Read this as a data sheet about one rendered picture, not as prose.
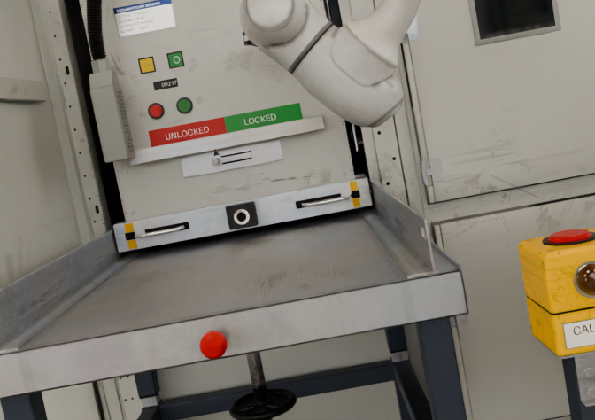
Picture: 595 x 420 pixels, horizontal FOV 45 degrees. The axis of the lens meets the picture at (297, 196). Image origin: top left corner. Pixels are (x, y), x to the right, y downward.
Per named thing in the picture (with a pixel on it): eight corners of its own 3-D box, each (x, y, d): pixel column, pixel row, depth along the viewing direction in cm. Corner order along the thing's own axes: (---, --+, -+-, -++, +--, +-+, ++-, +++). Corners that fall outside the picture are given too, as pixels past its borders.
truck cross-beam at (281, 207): (372, 206, 151) (367, 177, 151) (118, 252, 152) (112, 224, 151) (369, 203, 156) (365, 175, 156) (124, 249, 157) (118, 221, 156)
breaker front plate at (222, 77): (355, 186, 151) (313, -45, 147) (127, 229, 152) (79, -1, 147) (354, 186, 152) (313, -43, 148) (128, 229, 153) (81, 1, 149)
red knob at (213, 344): (228, 359, 85) (223, 332, 85) (201, 363, 85) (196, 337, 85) (231, 347, 89) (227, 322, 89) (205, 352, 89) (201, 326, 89)
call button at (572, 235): (600, 249, 67) (598, 232, 67) (558, 257, 67) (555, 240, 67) (583, 242, 71) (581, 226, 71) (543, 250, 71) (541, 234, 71)
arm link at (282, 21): (229, 26, 120) (289, 78, 120) (219, 11, 104) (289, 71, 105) (271, -26, 119) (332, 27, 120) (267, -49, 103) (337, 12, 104)
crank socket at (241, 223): (258, 225, 149) (253, 201, 148) (229, 230, 149) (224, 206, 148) (258, 223, 151) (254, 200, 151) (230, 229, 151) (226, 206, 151)
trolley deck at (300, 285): (469, 314, 89) (461, 266, 88) (-25, 403, 90) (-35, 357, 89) (395, 234, 156) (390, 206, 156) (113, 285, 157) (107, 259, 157)
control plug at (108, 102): (128, 159, 140) (110, 68, 139) (104, 163, 140) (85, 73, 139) (137, 157, 148) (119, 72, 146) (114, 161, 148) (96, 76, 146)
